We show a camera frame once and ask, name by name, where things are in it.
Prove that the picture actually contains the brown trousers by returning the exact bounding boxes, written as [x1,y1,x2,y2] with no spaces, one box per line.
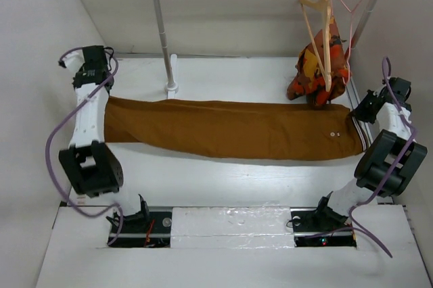
[104,97,367,161]

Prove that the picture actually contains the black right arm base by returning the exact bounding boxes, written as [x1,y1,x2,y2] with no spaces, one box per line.
[286,194,357,247]

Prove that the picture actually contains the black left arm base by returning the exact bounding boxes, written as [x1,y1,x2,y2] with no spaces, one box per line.
[106,195,173,248]

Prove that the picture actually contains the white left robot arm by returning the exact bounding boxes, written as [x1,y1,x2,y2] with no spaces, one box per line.
[58,45,124,198]

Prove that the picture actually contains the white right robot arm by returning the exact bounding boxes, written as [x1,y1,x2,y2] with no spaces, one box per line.
[313,77,428,230]

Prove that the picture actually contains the wooden clothes hanger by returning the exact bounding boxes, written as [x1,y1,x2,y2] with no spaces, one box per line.
[298,0,337,93]

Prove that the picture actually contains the orange patterned garment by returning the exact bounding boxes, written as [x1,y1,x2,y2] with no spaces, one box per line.
[287,16,347,108]

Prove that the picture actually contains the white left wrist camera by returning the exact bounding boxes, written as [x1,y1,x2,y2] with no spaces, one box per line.
[58,47,85,74]

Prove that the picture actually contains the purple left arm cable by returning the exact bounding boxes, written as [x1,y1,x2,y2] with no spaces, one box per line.
[45,49,124,247]

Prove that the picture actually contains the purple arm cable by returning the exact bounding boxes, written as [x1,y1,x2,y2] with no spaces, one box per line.
[45,49,124,247]
[304,57,419,258]

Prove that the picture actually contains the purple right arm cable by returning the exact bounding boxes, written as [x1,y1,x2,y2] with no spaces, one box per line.
[304,57,419,258]

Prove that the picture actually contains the pink wire hanger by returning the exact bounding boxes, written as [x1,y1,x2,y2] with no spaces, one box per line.
[337,0,363,86]

